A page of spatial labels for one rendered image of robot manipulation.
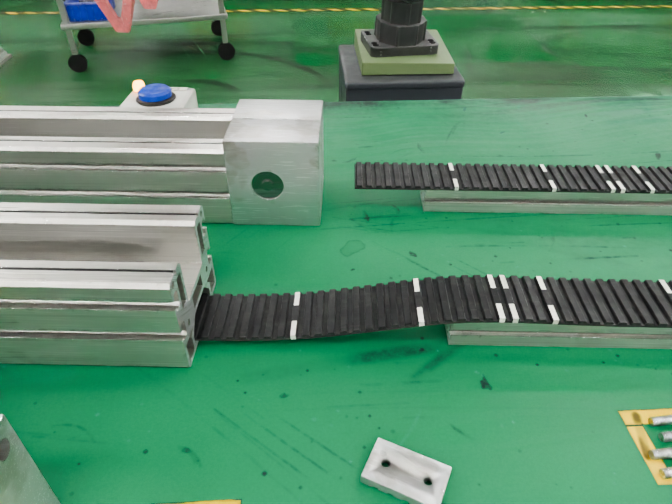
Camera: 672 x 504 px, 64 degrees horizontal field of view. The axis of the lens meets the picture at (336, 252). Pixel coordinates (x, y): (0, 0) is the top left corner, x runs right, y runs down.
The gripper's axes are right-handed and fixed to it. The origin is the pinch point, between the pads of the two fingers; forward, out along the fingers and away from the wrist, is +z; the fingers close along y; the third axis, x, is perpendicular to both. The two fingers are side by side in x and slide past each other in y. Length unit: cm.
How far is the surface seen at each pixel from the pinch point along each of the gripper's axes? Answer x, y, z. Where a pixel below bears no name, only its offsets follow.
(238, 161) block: 13.5, 17.8, 8.8
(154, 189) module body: 4.8, 17.7, 12.1
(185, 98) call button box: 3.8, -0.6, 10.1
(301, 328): 20.5, 33.3, 15.1
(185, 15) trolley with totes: -68, -259, 66
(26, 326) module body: 1.2, 36.8, 12.0
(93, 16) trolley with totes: -115, -245, 64
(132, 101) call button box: -2.5, 0.6, 10.2
